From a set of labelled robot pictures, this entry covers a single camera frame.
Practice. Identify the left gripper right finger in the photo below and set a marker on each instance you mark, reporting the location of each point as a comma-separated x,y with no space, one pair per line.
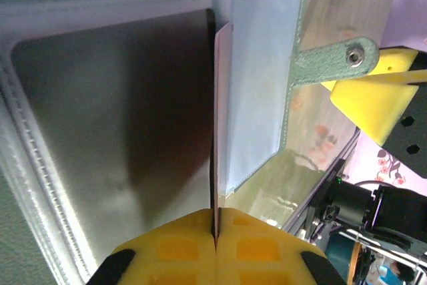
263,255

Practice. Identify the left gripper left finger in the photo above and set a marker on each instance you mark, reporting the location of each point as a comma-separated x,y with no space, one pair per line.
173,255

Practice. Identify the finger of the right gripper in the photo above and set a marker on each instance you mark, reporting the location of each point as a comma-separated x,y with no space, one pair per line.
393,61
370,108

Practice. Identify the green card holder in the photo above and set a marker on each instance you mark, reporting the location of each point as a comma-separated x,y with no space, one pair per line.
333,64

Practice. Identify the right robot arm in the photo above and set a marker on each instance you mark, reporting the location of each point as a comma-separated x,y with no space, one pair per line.
400,211

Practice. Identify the teal round object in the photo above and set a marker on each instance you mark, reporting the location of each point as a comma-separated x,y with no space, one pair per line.
340,255

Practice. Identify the person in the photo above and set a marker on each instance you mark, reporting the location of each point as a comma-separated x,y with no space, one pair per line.
398,271

